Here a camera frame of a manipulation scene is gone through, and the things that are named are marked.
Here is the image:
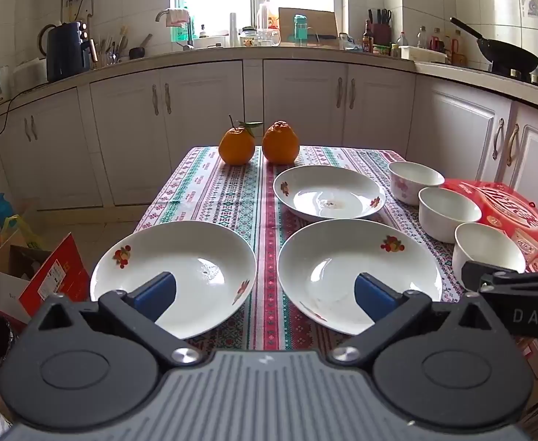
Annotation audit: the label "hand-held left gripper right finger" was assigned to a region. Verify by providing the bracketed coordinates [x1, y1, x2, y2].
[328, 272, 499, 370]

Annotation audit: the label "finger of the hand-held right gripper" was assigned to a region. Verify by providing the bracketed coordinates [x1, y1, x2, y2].
[461, 259, 538, 295]

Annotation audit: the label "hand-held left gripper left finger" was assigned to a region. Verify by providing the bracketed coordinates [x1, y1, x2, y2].
[30, 272, 202, 370]

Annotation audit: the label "white stained plate fruit print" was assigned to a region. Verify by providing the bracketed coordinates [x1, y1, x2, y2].
[273, 165, 386, 221]

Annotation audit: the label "white bowl pink flowers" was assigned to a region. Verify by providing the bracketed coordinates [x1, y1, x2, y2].
[388, 161, 445, 206]

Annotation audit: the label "red snack packet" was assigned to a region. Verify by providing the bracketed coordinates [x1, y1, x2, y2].
[441, 178, 538, 295]

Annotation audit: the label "red cardboard box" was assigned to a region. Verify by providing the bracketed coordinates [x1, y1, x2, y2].
[18, 232, 91, 319]

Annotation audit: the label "patterned red green tablecloth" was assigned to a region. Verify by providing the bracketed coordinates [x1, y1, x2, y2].
[133, 146, 538, 354]

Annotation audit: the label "yellow bag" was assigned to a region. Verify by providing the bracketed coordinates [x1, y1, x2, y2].
[0, 215, 43, 250]

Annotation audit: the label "brown cardboard box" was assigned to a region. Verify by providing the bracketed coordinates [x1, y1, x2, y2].
[0, 227, 53, 328]

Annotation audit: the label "orange with leaf stem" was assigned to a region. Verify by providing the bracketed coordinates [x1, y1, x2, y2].
[218, 115, 263, 166]

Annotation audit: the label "blue plastic bottle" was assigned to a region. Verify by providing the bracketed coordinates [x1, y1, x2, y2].
[0, 193, 20, 231]

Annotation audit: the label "gas stove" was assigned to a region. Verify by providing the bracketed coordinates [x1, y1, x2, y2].
[489, 68, 538, 95]

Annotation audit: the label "bumpy orange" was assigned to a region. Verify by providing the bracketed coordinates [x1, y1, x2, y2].
[262, 120, 300, 165]

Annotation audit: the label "white kitchen cabinets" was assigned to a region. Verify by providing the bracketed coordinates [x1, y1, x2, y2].
[0, 46, 538, 221]

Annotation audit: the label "black wok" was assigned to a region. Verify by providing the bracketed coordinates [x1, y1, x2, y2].
[450, 17, 538, 75]

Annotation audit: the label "orange oil bottle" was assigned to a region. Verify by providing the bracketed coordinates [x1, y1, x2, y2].
[450, 30, 468, 66]

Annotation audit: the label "white plastic tray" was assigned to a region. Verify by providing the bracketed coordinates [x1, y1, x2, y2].
[398, 45, 448, 63]

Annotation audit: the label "small black ladle pot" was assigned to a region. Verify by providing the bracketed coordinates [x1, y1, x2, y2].
[129, 33, 153, 60]

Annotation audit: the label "utensil holder with utensils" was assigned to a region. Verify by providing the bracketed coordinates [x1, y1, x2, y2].
[95, 26, 130, 66]

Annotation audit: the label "dark blue air fryer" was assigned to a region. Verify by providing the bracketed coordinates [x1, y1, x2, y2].
[38, 21, 94, 83]

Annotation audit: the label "green dish soap bottle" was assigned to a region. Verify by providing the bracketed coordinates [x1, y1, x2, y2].
[171, 9, 192, 43]

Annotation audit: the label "dark red knife block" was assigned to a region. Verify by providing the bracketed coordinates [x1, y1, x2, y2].
[367, 8, 393, 46]

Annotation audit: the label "metal sink faucet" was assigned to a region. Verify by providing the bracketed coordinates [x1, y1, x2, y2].
[155, 8, 196, 51]

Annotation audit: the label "brown cardboard sheet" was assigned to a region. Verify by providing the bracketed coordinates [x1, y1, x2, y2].
[278, 7, 339, 47]

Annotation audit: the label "cooking oil jug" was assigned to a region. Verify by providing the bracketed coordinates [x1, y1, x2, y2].
[256, 0, 279, 31]

